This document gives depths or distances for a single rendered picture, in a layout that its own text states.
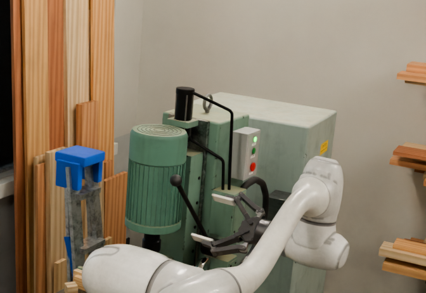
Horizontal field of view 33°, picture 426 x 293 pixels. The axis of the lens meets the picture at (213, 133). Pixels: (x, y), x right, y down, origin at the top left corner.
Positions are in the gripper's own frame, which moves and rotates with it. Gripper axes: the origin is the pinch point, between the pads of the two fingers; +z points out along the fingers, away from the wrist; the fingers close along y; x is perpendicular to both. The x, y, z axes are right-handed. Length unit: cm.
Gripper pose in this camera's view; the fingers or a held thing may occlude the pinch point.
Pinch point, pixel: (206, 217)
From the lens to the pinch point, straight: 206.1
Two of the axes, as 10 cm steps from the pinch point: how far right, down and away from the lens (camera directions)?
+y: 4.2, -7.7, 4.9
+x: -2.6, -6.1, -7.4
